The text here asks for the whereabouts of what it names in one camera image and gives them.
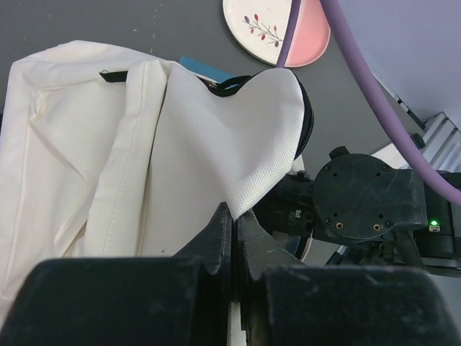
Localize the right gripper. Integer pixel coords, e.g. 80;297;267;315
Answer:
257;146;428;267

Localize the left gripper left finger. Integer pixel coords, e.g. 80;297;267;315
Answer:
1;203;231;345

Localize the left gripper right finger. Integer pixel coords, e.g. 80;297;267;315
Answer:
236;212;460;345

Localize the cream canvas backpack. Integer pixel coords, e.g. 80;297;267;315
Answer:
1;40;313;329

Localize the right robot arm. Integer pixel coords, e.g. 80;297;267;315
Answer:
254;147;460;277

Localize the blue wallet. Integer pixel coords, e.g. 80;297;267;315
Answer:
179;56;235;83

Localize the pink cream plate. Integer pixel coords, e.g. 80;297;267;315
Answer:
223;0;331;68

